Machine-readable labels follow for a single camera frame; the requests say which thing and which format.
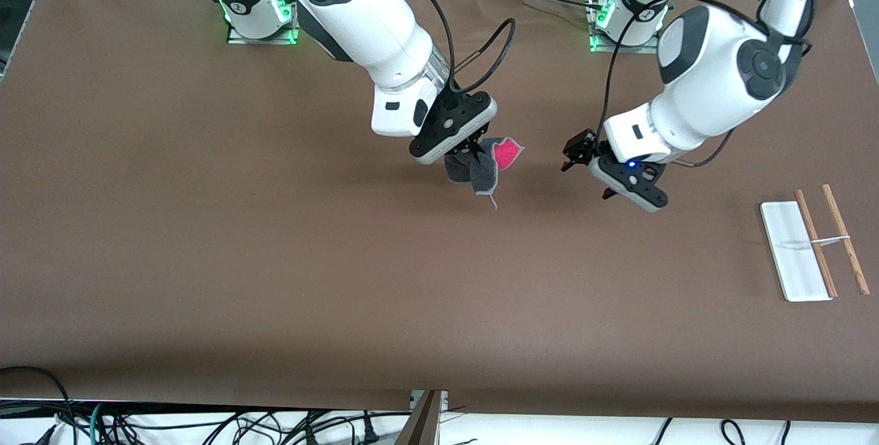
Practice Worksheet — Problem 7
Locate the grey towel with pink side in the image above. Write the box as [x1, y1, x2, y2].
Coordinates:
[443, 136, 527, 211]

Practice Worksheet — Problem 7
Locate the metal camera pole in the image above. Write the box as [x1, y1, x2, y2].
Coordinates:
[395, 390, 449, 445]

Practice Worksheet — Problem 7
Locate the thick black cable loop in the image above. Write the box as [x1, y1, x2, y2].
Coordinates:
[0, 365, 75, 445]

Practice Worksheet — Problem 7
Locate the brown table cover sheet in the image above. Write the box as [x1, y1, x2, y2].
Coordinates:
[0, 0, 879, 424]

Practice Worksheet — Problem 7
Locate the white rack base plate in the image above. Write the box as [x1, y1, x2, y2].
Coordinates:
[760, 201, 833, 303]

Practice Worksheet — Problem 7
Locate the black power plug cable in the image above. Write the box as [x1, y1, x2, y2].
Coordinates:
[356, 413, 384, 445]

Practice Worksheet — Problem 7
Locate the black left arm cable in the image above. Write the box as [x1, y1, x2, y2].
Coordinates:
[599, 0, 825, 169]

